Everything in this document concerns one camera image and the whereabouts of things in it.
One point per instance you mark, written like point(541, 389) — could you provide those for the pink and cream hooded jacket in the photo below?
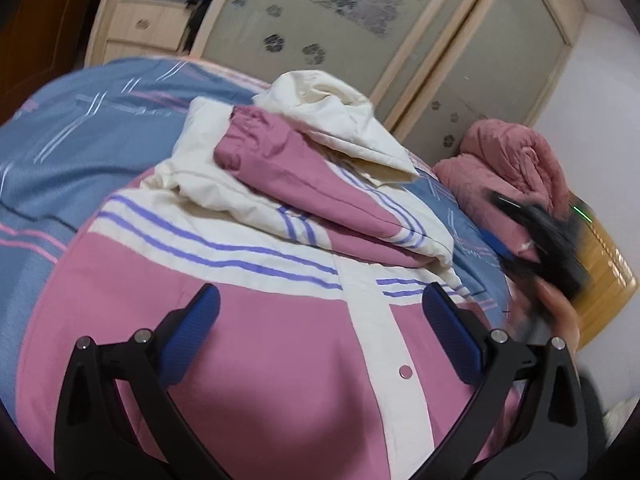
point(280, 360)

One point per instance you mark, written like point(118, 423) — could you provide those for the plain frosted sliding door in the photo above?
point(510, 60)

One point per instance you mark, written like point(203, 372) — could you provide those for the small wardrobe drawer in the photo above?
point(130, 52)

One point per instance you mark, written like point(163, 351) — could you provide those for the wooden bed headboard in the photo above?
point(615, 280)

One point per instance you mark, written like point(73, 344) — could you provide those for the person's right hand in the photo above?
point(560, 312)

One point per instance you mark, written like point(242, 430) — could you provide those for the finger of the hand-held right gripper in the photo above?
point(495, 244)
point(510, 206)

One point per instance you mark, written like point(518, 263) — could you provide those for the brown wooden room door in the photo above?
point(50, 25)

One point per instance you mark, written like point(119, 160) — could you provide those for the light wooden wardrobe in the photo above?
point(440, 55)

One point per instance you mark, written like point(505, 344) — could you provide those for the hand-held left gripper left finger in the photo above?
point(195, 322)

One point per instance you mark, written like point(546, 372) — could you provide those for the flower-patterned frosted sliding door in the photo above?
point(300, 15)

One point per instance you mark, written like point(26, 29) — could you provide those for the rolled pink quilt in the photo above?
point(490, 160)

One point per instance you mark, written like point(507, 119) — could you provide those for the blue striped bed sheet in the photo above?
point(75, 160)

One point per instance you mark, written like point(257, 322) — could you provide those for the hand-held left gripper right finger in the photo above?
point(450, 335)

